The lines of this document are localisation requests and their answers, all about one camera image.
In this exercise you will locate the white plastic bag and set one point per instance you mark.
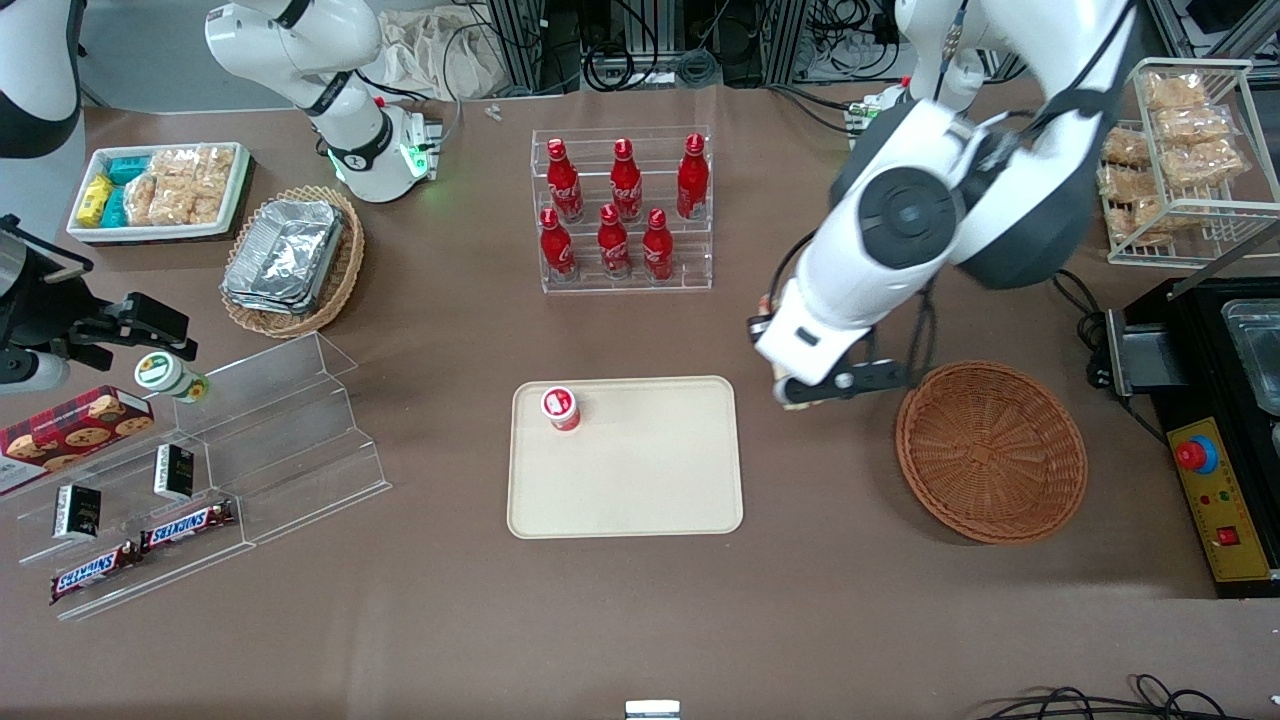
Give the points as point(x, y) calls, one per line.
point(440, 55)

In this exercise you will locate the cup with green white lid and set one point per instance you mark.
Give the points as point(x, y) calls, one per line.
point(165, 375)

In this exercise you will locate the oval wicker basket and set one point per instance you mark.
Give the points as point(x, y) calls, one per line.
point(345, 270)

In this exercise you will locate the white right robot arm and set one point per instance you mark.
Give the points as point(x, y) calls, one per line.
point(350, 130)

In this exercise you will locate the aluminium frame post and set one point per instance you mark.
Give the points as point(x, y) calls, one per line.
point(520, 45)

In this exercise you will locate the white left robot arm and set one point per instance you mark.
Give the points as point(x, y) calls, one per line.
point(870, 270)

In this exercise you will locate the clear bag rice crackers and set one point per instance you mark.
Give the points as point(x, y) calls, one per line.
point(1122, 182)
point(1175, 90)
point(175, 203)
point(1138, 222)
point(1205, 163)
point(215, 170)
point(1125, 148)
point(142, 200)
point(175, 165)
point(1195, 125)

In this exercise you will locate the small black box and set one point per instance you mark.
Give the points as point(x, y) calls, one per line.
point(77, 512)
point(174, 472)

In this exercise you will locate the white rectangular snack bin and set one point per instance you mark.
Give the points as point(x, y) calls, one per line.
point(75, 232)

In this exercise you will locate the teal snack packet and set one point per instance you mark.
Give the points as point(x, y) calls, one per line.
point(115, 207)
point(128, 170)

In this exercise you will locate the red cola bottle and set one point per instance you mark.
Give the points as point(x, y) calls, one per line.
point(613, 245)
point(563, 185)
point(692, 180)
point(626, 185)
point(657, 250)
point(556, 248)

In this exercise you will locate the snickers chocolate bar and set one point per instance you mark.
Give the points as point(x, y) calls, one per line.
point(188, 526)
point(95, 572)

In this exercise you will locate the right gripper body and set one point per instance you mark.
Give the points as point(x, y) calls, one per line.
point(42, 312)

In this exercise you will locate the clear acrylic bottle rack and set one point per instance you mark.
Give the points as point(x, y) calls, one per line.
point(620, 270)

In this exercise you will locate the yellow snack packet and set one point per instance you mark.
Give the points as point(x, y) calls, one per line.
point(95, 200)

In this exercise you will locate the red cup white lid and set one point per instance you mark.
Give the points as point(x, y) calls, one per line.
point(561, 408)

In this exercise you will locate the metal food tray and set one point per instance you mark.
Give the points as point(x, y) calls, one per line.
point(1255, 350)

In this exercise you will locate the beige plastic tray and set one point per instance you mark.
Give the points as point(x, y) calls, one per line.
point(640, 470)

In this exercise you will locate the stack of foil containers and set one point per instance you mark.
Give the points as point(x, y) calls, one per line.
point(285, 255)

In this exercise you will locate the clear acrylic stepped shelf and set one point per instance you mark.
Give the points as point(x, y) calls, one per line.
point(300, 450)
point(130, 590)

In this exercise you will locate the red tartan cookie box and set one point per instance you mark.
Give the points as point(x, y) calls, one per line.
point(70, 435)

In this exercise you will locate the round brown wicker basket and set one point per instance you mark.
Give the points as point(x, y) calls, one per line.
point(990, 455)

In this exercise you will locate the black sealing machine yellow panel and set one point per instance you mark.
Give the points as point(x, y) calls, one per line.
point(1225, 500)

